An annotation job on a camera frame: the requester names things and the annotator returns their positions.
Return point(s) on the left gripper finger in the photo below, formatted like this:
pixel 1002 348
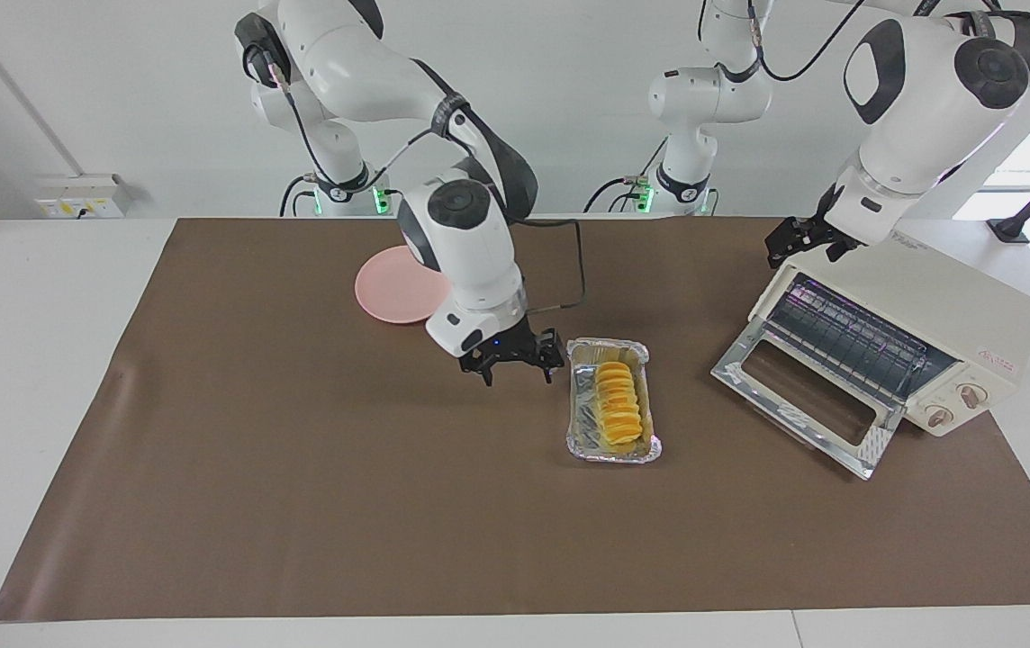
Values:
pixel 777 252
pixel 838 250

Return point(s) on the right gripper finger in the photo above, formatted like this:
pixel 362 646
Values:
pixel 550 371
pixel 489 373

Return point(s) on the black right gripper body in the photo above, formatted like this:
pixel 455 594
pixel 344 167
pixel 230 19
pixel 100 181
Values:
pixel 515 342

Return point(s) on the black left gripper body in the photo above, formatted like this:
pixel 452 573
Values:
pixel 817 229

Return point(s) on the aluminium foil tray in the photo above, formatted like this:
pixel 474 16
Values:
pixel 580 396

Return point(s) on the golden ridged bread loaf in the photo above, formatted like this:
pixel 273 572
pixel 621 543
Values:
pixel 618 405

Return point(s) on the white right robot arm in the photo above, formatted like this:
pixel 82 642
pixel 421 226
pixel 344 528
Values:
pixel 470 243

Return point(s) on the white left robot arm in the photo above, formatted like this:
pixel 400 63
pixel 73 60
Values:
pixel 920 117

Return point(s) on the cream toaster oven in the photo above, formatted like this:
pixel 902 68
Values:
pixel 938 301

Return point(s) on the glass oven door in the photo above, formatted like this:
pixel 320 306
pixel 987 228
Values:
pixel 740 369

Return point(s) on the beige oven knob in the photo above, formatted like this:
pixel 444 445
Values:
pixel 938 417
pixel 971 396

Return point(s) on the pink round plate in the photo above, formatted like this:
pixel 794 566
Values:
pixel 389 288

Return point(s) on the brown table mat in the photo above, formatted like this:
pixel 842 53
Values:
pixel 299 522

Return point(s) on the white wall outlet box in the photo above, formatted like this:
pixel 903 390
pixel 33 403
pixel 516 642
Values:
pixel 83 198

